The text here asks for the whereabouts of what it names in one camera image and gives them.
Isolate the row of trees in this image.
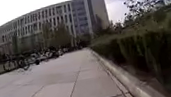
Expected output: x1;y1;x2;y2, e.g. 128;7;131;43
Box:
5;17;89;62

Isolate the green hedge with bushes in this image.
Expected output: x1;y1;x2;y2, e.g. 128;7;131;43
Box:
81;0;171;97

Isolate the grey slab pavement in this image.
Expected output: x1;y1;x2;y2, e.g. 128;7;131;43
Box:
0;40;141;97

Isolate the row of parked bicycles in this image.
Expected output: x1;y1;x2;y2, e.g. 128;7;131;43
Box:
0;44;77;75

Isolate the large curved grey building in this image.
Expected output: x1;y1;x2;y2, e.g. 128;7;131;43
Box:
0;0;113;60

